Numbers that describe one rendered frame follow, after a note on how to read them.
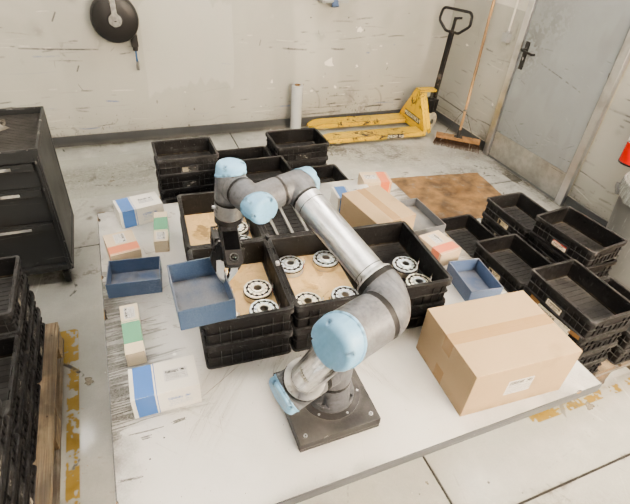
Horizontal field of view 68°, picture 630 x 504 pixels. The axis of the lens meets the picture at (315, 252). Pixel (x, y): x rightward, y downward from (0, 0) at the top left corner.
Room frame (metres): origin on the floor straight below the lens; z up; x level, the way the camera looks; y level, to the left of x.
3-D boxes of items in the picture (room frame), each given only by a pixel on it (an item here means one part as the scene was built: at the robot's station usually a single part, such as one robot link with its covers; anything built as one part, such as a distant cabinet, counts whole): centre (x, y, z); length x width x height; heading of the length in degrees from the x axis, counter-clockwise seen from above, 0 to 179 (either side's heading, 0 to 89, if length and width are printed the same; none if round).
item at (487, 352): (1.12, -0.64, 0.80); 0.40 x 0.30 x 0.20; 111
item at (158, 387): (0.90, 0.43, 0.75); 0.20 x 0.12 x 0.09; 114
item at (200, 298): (0.96, 0.31, 1.10); 0.20 x 0.15 x 0.07; 25
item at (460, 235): (2.49, -0.96, 0.26); 0.40 x 0.30 x 0.23; 25
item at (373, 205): (1.93, -0.28, 0.78); 0.30 x 0.22 x 0.16; 33
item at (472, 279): (1.57, -0.69, 0.74); 0.20 x 0.15 x 0.07; 17
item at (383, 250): (1.45, -0.30, 0.87); 0.40 x 0.30 x 0.11; 21
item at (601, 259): (2.30, -1.50, 0.37); 0.42 x 0.34 x 0.46; 25
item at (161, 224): (1.73, 0.71, 0.73); 0.24 x 0.06 x 0.06; 18
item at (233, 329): (1.23, 0.26, 0.87); 0.40 x 0.30 x 0.11; 21
